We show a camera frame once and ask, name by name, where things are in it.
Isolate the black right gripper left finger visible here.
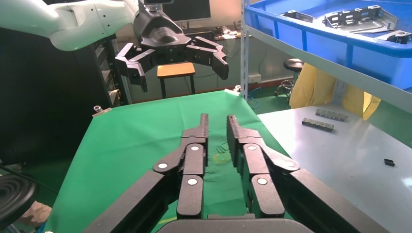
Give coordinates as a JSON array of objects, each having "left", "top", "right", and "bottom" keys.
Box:
[{"left": 84, "top": 113, "right": 210, "bottom": 233}]

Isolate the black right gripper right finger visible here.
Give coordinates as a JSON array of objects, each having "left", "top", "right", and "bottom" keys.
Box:
[{"left": 226, "top": 115, "right": 387, "bottom": 233}]

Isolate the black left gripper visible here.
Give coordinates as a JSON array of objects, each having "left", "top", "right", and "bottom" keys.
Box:
[{"left": 115, "top": 8, "right": 229, "bottom": 93}]

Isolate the stamped metal bracket part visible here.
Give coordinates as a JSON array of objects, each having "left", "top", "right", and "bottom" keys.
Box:
[
  {"left": 280, "top": 10, "right": 314, "bottom": 23},
  {"left": 323, "top": 4, "right": 400, "bottom": 34},
  {"left": 376, "top": 30, "right": 412, "bottom": 45}
]

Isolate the orange seat wooden stool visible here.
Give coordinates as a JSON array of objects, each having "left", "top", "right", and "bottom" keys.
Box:
[{"left": 156, "top": 62, "right": 197, "bottom": 99}]

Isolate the black computer monitor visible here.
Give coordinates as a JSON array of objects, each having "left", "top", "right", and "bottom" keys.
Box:
[{"left": 162, "top": 0, "right": 212, "bottom": 23}]

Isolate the cluttered wooden desk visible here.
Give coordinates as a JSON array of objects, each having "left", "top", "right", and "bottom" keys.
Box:
[{"left": 180, "top": 25, "right": 242, "bottom": 41}]

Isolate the green table cloth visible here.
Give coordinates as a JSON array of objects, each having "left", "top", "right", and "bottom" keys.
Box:
[{"left": 43, "top": 90, "right": 291, "bottom": 233}]

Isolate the small ribbed metal part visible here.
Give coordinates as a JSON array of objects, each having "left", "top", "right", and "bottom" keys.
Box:
[
  {"left": 301, "top": 117, "right": 336, "bottom": 133},
  {"left": 315, "top": 108, "right": 349, "bottom": 122}
]

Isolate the yellow plastic bag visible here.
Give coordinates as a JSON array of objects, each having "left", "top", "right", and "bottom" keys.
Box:
[{"left": 289, "top": 62, "right": 382, "bottom": 121}]

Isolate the black round stool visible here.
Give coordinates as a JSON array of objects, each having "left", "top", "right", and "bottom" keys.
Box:
[{"left": 274, "top": 58, "right": 305, "bottom": 98}]

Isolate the black cabinet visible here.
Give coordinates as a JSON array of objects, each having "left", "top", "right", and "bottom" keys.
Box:
[{"left": 0, "top": 27, "right": 130, "bottom": 165}]

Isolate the white metal shelf board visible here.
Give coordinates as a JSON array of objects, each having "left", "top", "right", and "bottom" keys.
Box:
[{"left": 247, "top": 25, "right": 412, "bottom": 115}]

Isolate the blue plastic bin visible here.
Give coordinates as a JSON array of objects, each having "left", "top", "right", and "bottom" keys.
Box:
[{"left": 244, "top": 0, "right": 412, "bottom": 91}]

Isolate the black ribbed round disc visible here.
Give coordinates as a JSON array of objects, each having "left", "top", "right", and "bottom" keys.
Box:
[{"left": 0, "top": 173, "right": 36, "bottom": 230}]

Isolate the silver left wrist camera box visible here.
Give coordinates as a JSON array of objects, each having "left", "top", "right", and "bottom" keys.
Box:
[{"left": 139, "top": 0, "right": 175, "bottom": 10}]

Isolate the white perforated shelf post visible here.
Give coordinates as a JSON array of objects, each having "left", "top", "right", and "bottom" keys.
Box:
[{"left": 240, "top": 0, "right": 250, "bottom": 101}]

